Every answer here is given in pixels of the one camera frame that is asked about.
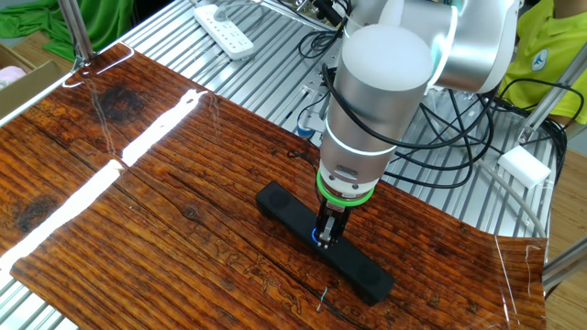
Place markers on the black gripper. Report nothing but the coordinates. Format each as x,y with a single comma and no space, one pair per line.
338,213

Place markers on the blue lit volume knob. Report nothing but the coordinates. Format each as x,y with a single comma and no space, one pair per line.
313,236

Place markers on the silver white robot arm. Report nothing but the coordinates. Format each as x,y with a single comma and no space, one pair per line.
380,91

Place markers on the black speaker bar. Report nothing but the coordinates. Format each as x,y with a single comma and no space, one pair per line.
362,275

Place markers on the wood grain table mat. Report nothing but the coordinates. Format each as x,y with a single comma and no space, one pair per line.
183,206

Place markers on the white power adapter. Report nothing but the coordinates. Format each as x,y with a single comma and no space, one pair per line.
523,166

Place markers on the white power strip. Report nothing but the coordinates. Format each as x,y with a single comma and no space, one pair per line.
224,32

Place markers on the person in yellow shirt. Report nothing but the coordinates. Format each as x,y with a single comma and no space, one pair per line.
546,55

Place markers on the green cloth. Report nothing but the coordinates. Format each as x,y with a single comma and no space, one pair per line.
105,20

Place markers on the brown cardboard box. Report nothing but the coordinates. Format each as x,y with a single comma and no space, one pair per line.
27,96

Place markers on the pink white cloth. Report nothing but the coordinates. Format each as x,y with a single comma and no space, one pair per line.
10,77

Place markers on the aluminium frame beam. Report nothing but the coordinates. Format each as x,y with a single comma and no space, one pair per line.
566,268

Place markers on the aluminium frame post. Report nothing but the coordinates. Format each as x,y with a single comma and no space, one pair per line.
550,98
75,27

